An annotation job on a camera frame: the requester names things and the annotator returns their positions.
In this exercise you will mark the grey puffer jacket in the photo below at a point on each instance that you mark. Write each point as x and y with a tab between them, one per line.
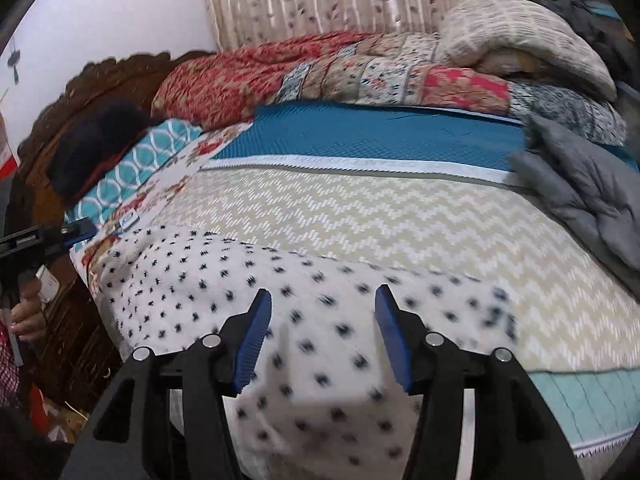
575	180

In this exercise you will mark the cream knitted blanket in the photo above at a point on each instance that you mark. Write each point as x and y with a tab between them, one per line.
515	30

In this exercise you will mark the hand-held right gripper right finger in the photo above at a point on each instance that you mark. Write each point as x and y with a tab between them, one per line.
395	345

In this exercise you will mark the carved wooden headboard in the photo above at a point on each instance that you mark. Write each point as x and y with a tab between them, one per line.
125	75

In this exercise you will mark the dark wall ornament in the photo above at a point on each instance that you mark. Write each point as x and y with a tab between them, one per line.
15	62

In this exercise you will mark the person's left hand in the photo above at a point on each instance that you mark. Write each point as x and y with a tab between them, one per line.
30	317

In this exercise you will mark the dark jacket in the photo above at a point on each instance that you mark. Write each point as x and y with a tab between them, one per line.
575	10

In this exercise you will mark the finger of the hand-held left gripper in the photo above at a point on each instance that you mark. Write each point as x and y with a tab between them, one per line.
77	234

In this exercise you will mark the striped patchwork bedspread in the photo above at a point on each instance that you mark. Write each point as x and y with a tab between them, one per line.
400	220

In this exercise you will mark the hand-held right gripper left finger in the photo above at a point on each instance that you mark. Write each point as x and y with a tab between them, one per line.
250	345

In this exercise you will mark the white black-patterned fleece garment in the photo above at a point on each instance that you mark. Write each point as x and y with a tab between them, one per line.
325	360

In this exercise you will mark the red patchwork quilt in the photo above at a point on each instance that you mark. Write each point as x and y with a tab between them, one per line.
225	75

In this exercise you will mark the person's left forearm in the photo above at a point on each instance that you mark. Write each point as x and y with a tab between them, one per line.
7	365

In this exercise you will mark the black furry cushion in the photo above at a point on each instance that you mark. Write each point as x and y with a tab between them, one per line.
95	145

